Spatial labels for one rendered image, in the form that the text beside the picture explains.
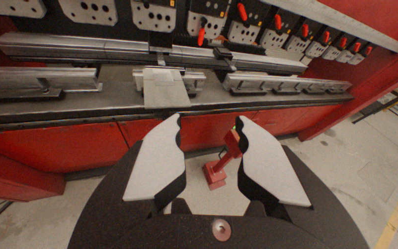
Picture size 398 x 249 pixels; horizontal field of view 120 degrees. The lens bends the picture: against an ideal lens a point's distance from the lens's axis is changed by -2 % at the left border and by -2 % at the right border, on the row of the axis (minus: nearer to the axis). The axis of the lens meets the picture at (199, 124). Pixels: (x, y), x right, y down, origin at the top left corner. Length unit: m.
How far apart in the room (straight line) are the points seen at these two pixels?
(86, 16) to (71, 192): 1.33
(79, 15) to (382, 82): 2.42
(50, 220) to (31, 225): 0.11
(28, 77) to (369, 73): 2.69
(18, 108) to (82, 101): 0.22
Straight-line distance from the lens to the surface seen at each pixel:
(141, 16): 0.61
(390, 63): 2.28
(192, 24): 0.63
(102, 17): 0.62
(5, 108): 0.90
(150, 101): 0.52
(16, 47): 1.13
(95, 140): 0.95
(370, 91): 2.29
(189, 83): 0.77
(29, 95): 0.87
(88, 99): 0.79
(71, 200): 1.57
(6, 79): 0.91
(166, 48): 0.69
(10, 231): 1.73
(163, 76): 0.66
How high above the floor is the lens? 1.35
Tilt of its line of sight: 50 degrees down
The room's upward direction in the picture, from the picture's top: 19 degrees clockwise
